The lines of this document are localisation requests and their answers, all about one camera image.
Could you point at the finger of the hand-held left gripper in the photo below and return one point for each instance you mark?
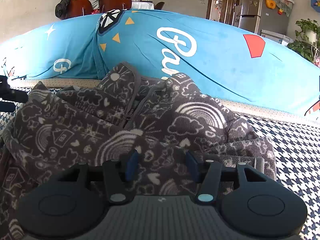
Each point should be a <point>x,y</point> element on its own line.
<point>17,97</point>

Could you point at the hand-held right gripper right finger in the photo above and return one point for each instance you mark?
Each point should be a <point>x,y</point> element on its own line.
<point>193,165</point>

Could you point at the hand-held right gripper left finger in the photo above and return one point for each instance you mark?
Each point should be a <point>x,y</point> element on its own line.
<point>131,166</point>

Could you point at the grey patterned fleece jacket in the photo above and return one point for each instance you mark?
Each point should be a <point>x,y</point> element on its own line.
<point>75,130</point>

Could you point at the houndstooth sofa seat cover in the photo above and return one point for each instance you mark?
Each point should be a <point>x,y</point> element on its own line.
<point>287,167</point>

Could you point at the blue printed sofa cover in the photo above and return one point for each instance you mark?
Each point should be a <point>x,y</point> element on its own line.
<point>220,62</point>

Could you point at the brown wooden chair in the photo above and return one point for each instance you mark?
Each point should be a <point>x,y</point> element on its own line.
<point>78,7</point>
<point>115,1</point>

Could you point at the red floral cloth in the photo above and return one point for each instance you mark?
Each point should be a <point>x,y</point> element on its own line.
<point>95,11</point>

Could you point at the white chest freezer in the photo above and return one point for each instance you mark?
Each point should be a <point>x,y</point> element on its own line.
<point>275,37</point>

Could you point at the table with white tablecloth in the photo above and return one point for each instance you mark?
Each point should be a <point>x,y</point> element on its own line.
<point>142,5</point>

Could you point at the dark dining chair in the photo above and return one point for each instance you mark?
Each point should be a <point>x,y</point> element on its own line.
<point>159,5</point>

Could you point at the green potted houseplant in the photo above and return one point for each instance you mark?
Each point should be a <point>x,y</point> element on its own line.
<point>303,42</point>

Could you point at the silver refrigerator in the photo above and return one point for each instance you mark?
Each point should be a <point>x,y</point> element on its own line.
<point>250,10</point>

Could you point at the yellow fridge magnet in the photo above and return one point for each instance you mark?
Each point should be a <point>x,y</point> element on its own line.
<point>270,4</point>

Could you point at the blue wall shelf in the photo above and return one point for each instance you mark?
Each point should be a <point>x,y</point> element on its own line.
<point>315,3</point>

